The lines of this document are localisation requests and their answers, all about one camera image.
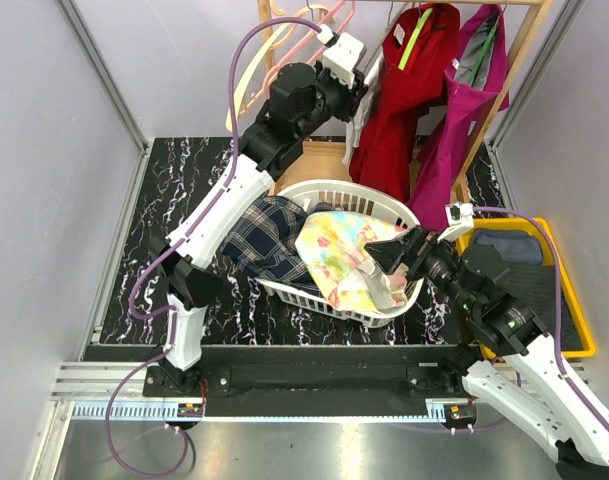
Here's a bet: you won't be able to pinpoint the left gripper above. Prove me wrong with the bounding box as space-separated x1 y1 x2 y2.
296 54 368 141

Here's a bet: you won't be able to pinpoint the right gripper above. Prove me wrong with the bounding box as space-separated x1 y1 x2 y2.
363 223 478 311

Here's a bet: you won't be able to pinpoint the pastel floral skirt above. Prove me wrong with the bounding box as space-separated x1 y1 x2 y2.
295 211 408 314

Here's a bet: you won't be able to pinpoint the pink plastic hanger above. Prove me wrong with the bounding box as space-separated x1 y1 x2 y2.
240 1 357 107

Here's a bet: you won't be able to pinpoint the white plastic laundry basket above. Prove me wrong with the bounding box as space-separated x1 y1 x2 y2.
259 180 424 328

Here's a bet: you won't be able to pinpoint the cream plastic hanger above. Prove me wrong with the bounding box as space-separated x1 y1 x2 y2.
225 0 330 134

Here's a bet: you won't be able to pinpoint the navy plaid skirt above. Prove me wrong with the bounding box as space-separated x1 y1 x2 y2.
221 194 320 296

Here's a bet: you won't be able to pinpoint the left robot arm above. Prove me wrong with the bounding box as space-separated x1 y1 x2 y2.
149 63 368 396

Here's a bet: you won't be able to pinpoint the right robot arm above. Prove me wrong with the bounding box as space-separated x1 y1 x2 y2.
365 226 609 479

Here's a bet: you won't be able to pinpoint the yellow-green hanger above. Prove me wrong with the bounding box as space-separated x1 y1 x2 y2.
398 8 433 71

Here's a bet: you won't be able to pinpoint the green hanger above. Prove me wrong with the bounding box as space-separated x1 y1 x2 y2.
469 16 499 86

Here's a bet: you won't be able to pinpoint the white garment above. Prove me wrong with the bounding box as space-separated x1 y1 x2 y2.
342 46 384 166

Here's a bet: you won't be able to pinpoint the wooden clothes rack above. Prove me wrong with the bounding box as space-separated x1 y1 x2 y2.
257 1 554 202

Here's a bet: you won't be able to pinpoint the yellow plastic bin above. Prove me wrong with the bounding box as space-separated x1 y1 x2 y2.
456 217 596 361

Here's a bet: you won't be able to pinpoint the red dress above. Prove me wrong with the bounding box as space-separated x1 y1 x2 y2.
349 3 460 202

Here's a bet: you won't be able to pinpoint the magenta dress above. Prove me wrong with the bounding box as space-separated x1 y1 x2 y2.
407 4 508 231

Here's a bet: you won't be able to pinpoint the folded dark clothes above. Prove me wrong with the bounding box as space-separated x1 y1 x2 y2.
461 228 556 331

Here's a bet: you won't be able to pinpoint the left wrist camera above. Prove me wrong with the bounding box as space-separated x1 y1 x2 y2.
316 25 366 89

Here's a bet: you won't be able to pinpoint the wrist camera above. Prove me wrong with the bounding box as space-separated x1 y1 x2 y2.
438 202 474 242
316 25 366 89

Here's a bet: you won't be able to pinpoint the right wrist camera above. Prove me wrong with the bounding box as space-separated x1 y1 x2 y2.
438 202 474 242

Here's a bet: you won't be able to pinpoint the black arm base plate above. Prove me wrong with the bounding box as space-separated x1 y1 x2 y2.
143 345 479 423

